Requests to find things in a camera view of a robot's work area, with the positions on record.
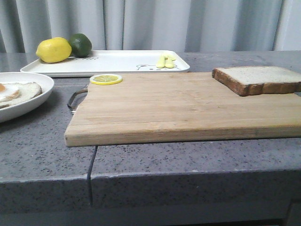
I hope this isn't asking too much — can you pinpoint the light green plastic fork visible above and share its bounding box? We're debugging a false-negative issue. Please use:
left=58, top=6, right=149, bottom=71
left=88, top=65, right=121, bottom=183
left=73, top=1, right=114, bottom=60
left=156, top=54, right=167, bottom=68

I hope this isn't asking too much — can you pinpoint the white rectangular tray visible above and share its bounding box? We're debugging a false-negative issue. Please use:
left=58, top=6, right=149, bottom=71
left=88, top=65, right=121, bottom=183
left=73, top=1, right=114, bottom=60
left=20, top=50, right=190, bottom=77

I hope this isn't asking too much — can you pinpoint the white round plate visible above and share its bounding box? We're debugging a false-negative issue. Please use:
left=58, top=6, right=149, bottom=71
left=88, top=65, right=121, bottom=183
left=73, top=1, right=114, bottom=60
left=0, top=72, right=54, bottom=122

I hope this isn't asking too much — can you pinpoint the bottom bread slice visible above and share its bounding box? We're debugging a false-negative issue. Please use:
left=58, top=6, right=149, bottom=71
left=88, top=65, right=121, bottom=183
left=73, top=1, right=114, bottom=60
left=0, top=82, right=42, bottom=108

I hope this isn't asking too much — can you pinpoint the light green plastic spoon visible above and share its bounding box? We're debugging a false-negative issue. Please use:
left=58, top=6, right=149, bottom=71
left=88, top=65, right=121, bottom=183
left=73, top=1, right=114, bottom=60
left=164, top=55, right=175, bottom=68

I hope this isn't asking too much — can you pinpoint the grey curtain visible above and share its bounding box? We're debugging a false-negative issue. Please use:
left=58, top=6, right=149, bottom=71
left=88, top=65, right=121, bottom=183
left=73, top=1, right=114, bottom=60
left=0, top=0, right=301, bottom=53

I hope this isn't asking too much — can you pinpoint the wooden cutting board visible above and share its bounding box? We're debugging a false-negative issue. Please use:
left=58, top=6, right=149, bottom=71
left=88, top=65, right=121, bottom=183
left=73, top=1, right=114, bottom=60
left=64, top=73, right=301, bottom=147

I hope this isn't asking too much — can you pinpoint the green lime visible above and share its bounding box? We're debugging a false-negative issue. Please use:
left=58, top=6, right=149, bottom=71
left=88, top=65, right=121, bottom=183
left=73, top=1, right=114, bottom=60
left=69, top=33, right=92, bottom=57

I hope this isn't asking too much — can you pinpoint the metal cutting board handle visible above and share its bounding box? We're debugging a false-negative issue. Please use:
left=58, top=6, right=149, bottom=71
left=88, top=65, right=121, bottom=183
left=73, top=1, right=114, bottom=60
left=67, top=84, right=88, bottom=114

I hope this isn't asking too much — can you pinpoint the yellow lemon slice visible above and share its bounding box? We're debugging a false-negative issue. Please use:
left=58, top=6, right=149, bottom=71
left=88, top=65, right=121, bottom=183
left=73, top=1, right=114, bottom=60
left=90, top=74, right=123, bottom=85

